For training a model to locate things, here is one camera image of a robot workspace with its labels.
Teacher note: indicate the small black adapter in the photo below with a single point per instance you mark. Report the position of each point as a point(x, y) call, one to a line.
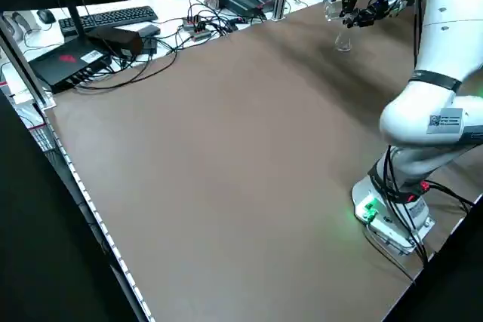
point(149, 29)

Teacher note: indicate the black computer mouse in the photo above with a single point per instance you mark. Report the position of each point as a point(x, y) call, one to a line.
point(46, 16)

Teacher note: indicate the clear glass conical flask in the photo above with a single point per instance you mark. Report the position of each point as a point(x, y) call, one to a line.
point(343, 41)

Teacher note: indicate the black power brick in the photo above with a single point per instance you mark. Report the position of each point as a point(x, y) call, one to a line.
point(120, 41)

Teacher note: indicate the clear glass beaker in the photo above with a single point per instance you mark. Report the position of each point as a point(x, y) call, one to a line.
point(332, 9)

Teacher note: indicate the grey USB hub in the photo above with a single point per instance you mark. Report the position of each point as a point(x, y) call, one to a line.
point(194, 22)
point(202, 35)

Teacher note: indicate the black laptop red logo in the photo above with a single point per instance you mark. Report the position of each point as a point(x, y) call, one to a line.
point(56, 69)

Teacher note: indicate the black keyboard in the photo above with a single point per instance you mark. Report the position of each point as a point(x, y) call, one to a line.
point(113, 16)

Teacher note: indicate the grey handheld controller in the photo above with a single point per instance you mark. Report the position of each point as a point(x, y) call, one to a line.
point(22, 22)

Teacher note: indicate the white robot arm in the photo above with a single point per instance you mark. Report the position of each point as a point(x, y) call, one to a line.
point(441, 35)

